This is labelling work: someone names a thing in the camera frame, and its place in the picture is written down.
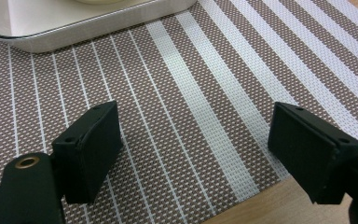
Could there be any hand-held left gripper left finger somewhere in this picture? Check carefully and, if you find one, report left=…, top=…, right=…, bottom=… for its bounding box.
left=50, top=100, right=124, bottom=205

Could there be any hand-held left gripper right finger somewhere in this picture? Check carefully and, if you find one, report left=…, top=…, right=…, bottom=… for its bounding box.
left=267, top=101, right=358, bottom=205

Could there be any brown white striped woven placemat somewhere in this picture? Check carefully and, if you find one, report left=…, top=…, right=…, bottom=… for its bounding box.
left=0, top=0, right=358, bottom=224

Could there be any white rectangular tray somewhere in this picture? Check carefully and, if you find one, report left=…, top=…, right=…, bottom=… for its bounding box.
left=0, top=0, right=199, bottom=54

